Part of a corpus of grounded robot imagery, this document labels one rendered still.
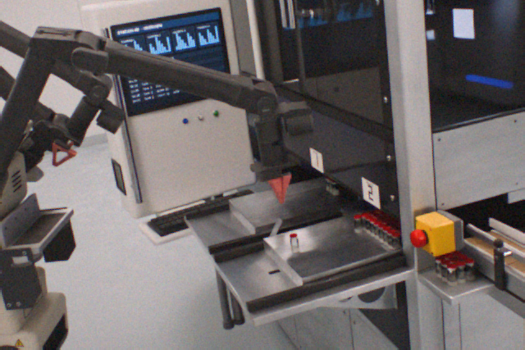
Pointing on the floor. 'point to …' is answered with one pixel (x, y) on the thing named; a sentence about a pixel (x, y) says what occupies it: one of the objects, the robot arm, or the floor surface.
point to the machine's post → (412, 135)
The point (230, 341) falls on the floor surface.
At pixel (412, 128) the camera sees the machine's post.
